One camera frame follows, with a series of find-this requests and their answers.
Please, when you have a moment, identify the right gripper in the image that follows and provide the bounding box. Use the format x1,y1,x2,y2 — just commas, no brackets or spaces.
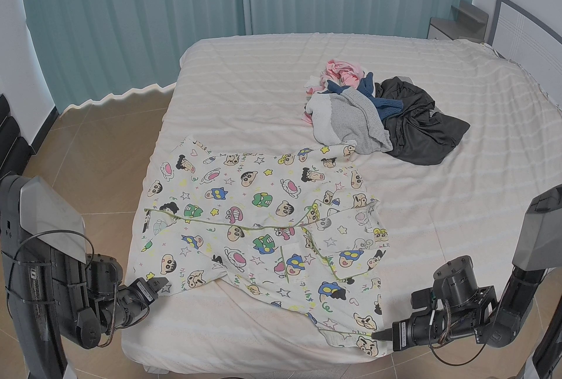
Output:
391,311,445,352

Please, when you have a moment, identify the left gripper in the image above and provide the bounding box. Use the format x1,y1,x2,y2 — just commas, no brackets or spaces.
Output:
116,276,170,317

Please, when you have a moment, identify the white printed pyjama top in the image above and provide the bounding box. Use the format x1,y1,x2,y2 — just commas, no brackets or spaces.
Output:
129,135,391,359

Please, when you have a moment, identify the pile of clothes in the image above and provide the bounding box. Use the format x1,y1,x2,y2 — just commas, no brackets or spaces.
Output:
302,59,405,157

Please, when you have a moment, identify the bed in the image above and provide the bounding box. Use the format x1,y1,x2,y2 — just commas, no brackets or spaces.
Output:
121,0,562,374

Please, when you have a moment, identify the black garment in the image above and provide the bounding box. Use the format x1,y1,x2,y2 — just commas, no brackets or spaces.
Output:
374,76,471,168

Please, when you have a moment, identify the black padded sofa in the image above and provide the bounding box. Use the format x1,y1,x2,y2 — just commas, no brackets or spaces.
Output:
0,94,32,179

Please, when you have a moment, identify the grey bedside table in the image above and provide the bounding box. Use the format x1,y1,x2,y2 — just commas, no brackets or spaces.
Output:
428,0,489,45

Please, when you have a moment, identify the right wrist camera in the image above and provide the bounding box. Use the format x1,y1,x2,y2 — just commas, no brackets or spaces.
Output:
410,287,440,317

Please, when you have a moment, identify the black cable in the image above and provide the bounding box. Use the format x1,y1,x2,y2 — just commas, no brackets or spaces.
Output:
429,342,484,367
12,230,95,281

